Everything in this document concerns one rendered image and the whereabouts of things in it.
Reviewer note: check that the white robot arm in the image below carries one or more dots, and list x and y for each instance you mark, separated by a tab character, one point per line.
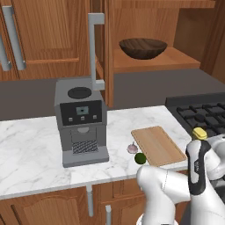
164	187

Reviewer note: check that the pale pink garlic bulb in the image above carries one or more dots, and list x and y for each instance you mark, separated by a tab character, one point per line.
132	148

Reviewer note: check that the green lime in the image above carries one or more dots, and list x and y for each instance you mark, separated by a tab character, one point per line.
140	158

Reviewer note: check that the wooden cutting board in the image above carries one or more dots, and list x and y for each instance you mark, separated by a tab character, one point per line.
159	145

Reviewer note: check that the open wooden cabinet door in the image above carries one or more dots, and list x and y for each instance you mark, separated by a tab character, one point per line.
109	44
216	38

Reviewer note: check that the dark wooden bowl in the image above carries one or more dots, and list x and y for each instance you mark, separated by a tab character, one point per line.
143	48

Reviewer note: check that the yellow condiment bottle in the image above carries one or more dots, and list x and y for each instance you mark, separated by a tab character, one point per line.
199	133

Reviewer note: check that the wooden base cabinet door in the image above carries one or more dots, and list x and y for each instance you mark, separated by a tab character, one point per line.
123	202
44	209

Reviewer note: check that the grey coffee machine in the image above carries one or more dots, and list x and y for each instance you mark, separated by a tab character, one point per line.
82	129

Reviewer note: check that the black gas hob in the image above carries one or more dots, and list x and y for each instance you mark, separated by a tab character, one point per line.
202	114

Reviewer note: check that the wooden wall cabinet with shelf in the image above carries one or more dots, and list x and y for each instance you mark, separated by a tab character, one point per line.
164	63

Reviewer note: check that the closed wooden wall cabinet door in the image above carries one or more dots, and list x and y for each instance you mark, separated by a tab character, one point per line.
3	74
52	35

